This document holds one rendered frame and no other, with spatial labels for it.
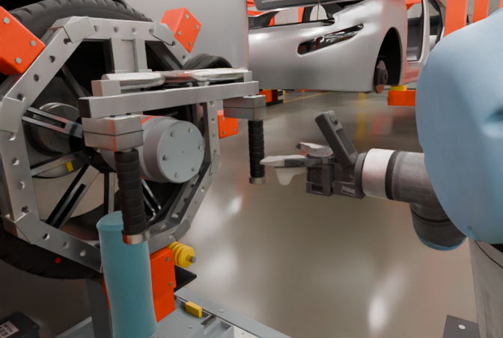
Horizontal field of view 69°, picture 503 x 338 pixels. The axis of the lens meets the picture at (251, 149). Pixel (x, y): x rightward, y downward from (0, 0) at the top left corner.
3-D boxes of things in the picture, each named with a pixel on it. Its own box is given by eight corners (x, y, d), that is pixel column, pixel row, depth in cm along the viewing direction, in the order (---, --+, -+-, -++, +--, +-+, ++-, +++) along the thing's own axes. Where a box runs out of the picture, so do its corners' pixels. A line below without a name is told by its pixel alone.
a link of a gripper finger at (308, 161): (284, 168, 71) (330, 166, 71) (284, 161, 71) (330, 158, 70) (283, 161, 76) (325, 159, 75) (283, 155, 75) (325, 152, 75)
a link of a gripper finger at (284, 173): (261, 188, 74) (307, 186, 73) (259, 160, 72) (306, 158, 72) (260, 183, 77) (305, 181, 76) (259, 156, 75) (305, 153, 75)
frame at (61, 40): (209, 211, 114) (195, 28, 102) (225, 216, 110) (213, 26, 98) (18, 305, 72) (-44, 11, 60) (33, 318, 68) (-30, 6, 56)
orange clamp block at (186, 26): (171, 55, 97) (183, 27, 100) (191, 53, 93) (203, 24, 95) (151, 39, 92) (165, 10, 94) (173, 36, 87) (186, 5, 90)
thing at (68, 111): (114, 137, 137) (64, 57, 119) (126, 138, 132) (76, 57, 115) (40, 196, 118) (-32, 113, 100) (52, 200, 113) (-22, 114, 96)
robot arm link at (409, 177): (467, 227, 61) (465, 191, 54) (390, 212, 68) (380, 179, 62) (476, 182, 65) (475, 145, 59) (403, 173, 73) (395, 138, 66)
